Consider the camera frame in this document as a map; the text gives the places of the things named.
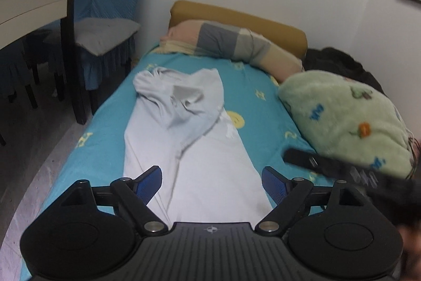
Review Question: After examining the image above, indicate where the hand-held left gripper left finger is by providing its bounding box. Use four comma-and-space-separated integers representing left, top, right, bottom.
61, 165, 168, 234

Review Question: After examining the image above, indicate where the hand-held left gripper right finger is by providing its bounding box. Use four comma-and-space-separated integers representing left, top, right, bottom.
255, 166, 365, 235

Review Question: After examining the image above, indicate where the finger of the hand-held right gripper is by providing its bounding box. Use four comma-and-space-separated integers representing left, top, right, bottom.
283, 147, 333, 177

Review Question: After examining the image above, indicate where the white t-shirt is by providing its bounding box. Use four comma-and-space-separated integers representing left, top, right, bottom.
123, 68, 273, 224

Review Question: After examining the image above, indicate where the green fleece blanket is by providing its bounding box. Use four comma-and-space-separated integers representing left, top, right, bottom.
278, 70, 415, 178

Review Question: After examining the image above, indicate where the bed with teal sheet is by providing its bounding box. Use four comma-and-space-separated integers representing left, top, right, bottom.
20, 44, 336, 281

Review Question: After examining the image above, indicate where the dark cloth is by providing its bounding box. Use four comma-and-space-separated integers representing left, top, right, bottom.
302, 47, 389, 97

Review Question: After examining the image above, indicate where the plaid pillow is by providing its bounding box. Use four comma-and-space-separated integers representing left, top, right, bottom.
160, 19, 305, 82

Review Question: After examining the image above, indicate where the grey seat cushion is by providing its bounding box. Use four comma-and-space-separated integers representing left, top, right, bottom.
73, 18, 141, 56

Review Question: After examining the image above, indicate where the brown headboard cushion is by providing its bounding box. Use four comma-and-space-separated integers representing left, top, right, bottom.
168, 0, 308, 59

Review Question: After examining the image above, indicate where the white table with black legs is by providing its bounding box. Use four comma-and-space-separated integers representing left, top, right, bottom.
0, 0, 91, 125

